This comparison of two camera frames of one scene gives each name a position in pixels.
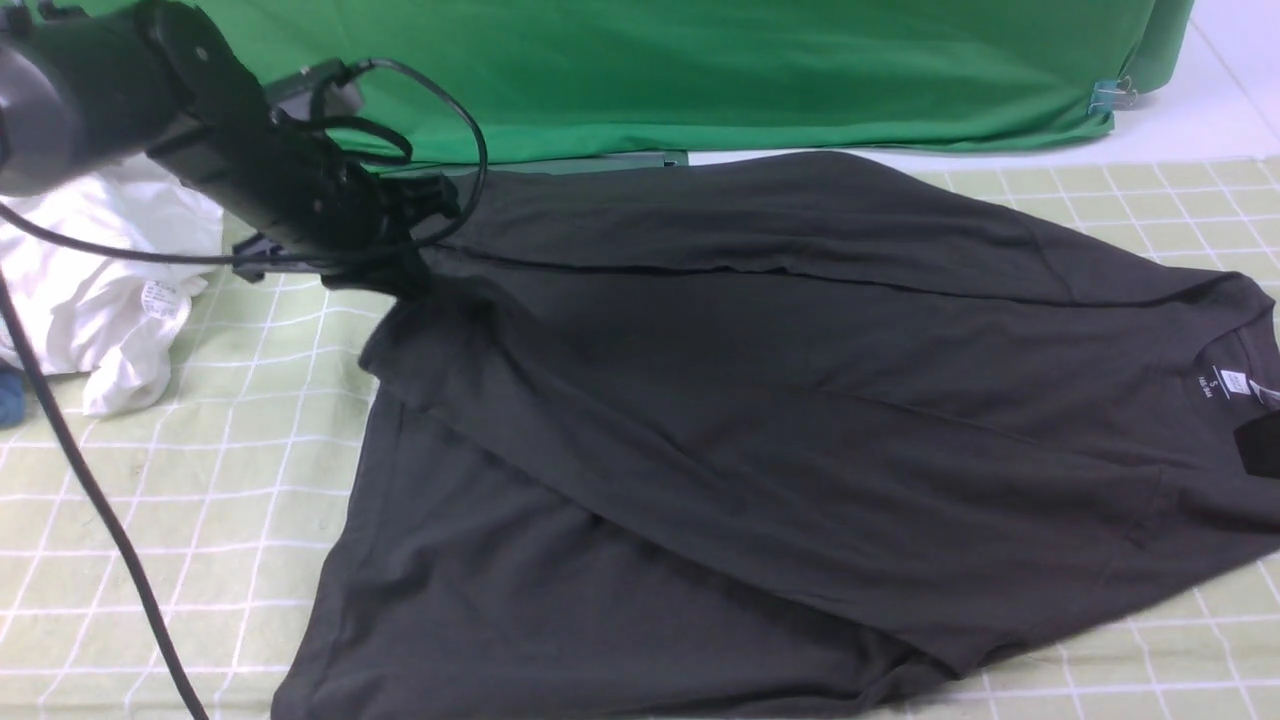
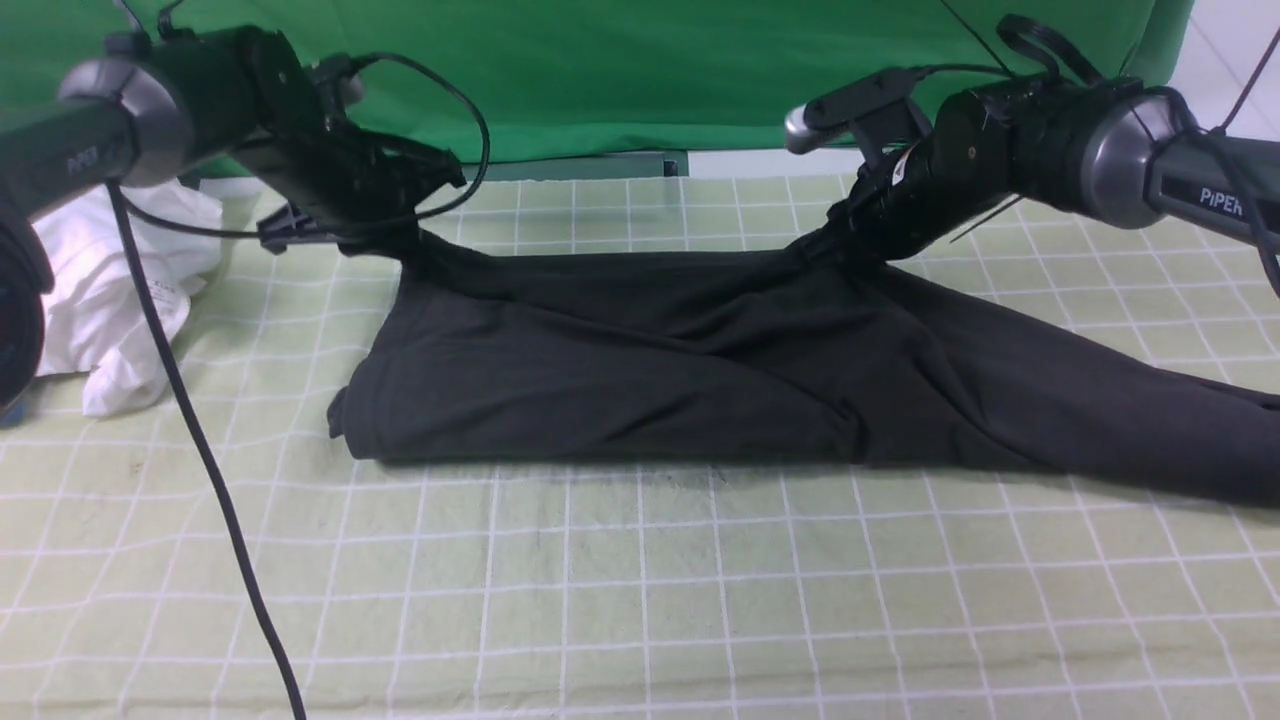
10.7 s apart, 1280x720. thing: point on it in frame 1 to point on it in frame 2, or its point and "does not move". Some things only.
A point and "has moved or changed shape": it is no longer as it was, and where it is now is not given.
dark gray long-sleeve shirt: (768, 438) has moved or changed shape
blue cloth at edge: (12, 399) does not move
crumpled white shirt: (99, 317) does not move
